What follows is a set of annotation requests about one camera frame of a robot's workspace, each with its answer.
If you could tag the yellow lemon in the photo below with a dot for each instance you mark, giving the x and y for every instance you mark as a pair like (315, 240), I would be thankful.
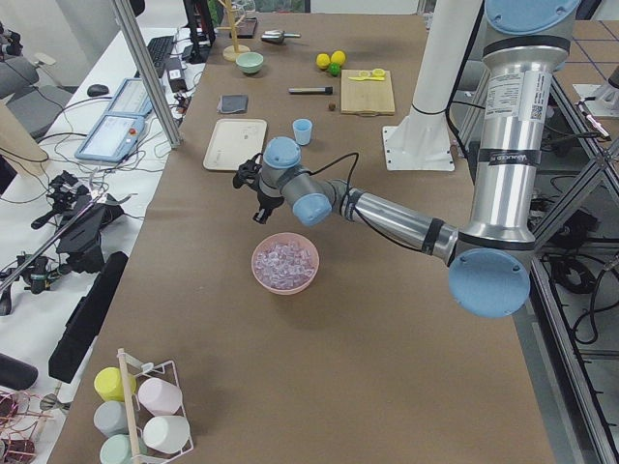
(338, 57)
(322, 61)

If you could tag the steel muddler black tip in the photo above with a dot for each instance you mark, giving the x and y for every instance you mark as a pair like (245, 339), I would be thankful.
(326, 90)

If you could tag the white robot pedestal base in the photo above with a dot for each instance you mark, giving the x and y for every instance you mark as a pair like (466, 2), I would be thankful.
(421, 141)

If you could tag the cream rabbit tray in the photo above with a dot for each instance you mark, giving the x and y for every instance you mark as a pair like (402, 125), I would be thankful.
(233, 141)

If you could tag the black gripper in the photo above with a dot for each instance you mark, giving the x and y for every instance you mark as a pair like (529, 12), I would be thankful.
(266, 199)

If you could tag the aluminium frame post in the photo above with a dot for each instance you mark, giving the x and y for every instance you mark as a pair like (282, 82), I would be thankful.
(125, 18)

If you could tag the white cup rack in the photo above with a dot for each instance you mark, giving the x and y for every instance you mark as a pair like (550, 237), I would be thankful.
(142, 415)

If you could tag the steel ice scoop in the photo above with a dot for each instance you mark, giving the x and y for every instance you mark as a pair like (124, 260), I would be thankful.
(278, 36)

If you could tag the wooden mug tree stand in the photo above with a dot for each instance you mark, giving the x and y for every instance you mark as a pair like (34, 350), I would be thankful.
(235, 15)

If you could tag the pile of ice cubes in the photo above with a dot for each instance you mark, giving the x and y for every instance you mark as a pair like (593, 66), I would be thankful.
(284, 265)

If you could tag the green lime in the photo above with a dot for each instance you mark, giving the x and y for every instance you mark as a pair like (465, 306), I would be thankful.
(334, 69)

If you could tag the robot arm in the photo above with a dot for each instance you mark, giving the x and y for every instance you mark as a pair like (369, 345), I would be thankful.
(489, 259)

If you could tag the yellow plastic knife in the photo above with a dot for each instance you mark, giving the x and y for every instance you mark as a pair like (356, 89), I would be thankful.
(367, 77)

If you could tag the light blue plastic cup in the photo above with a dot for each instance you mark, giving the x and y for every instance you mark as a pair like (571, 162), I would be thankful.
(302, 130)

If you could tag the mint green bowl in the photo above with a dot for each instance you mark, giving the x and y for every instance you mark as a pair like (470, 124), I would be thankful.
(250, 63)

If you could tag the grey folded cloth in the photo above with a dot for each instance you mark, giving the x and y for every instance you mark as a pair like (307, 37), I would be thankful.
(233, 104)

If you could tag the wooden cutting board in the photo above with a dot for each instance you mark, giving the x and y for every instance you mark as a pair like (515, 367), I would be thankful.
(366, 98)

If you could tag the pink bowl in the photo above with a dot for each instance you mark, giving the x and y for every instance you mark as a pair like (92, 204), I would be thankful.
(288, 237)

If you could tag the blue teach pendant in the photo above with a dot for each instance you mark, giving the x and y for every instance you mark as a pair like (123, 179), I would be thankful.
(112, 138)
(131, 98)

